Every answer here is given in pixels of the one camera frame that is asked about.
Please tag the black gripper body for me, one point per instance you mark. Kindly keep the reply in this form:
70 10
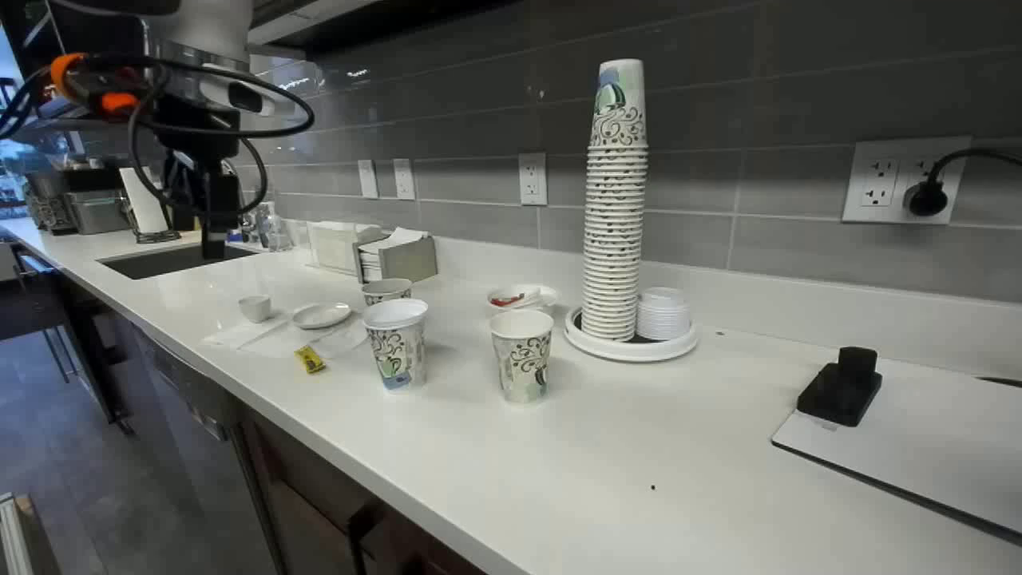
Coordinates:
198 173

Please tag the white cup lid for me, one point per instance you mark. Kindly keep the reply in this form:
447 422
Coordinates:
395 315

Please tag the patterned paper cup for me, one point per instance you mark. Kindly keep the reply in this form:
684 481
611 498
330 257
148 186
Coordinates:
521 352
397 357

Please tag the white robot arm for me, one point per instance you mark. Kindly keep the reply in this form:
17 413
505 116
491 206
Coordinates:
204 57

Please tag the small white cup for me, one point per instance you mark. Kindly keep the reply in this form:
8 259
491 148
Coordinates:
256 308

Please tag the white bowl with red rim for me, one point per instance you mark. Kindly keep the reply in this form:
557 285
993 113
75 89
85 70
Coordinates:
521 298

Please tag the white framed sign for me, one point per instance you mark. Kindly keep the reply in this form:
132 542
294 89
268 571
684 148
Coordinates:
144 208

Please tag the dark sink basin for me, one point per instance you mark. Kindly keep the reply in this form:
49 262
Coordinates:
167 259

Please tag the yellow packet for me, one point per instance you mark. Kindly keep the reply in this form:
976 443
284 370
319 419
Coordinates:
312 359

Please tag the tall stack of paper cups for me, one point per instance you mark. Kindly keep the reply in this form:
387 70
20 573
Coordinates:
614 193

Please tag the white round tray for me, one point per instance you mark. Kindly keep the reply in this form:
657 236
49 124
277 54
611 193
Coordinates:
628 352

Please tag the short stack white lids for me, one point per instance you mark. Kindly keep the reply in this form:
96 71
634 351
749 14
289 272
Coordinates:
663 315

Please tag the black device on board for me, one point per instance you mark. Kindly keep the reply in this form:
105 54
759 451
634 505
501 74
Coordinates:
845 392

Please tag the white flat board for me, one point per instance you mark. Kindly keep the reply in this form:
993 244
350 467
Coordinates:
942 440

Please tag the white wall switch plates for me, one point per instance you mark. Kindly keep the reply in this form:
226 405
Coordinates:
386 178

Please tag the white wall outlet middle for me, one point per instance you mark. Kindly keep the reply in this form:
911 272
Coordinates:
531 178

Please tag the white wall outlet with plug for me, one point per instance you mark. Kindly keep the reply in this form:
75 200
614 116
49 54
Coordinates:
886 172

